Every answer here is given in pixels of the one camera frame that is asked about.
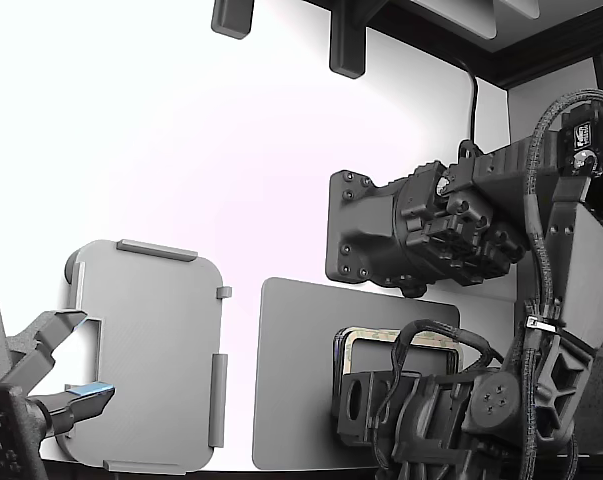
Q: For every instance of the black textured gripper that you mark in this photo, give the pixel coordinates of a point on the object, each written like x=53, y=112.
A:
x=431, y=415

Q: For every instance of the black six-joint robot arm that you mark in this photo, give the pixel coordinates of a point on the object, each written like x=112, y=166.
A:
x=361, y=225

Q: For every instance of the white zip tie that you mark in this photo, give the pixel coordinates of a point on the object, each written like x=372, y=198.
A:
x=541, y=322

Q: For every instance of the flat grey tray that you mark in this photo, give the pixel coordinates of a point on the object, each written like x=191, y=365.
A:
x=291, y=375

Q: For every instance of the light grey panel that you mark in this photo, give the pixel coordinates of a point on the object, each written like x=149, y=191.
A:
x=456, y=15
x=521, y=7

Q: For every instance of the grey frame holder with rails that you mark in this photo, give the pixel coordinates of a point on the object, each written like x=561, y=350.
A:
x=156, y=350

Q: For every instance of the dark enclosure frame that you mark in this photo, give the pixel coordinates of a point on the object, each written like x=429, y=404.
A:
x=531, y=55

